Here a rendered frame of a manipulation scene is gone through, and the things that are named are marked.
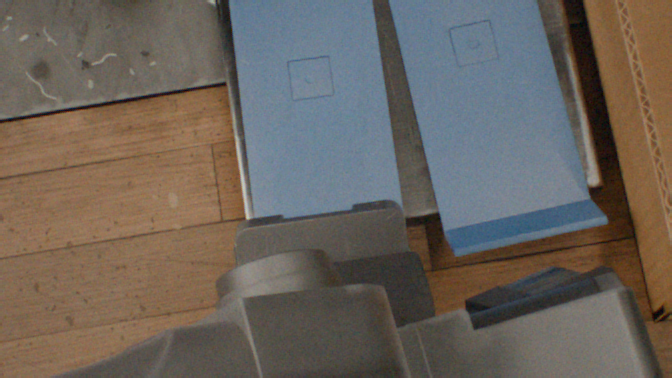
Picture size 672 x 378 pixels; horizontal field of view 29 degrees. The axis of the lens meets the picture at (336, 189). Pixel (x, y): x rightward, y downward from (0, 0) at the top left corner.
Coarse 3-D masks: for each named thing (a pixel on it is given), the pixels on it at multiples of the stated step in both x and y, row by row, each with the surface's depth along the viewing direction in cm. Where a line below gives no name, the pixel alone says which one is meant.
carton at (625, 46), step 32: (608, 0) 60; (640, 0) 65; (608, 32) 61; (640, 32) 65; (608, 64) 62; (640, 64) 57; (608, 96) 63; (640, 96) 57; (640, 128) 58; (640, 160) 59; (640, 192) 60; (640, 224) 61; (640, 256) 62
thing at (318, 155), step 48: (240, 0) 64; (288, 0) 64; (336, 0) 64; (240, 48) 63; (288, 48) 63; (336, 48) 63; (288, 96) 63; (336, 96) 63; (384, 96) 62; (288, 144) 62; (336, 144) 62; (384, 144) 62; (288, 192) 62; (336, 192) 61; (384, 192) 61
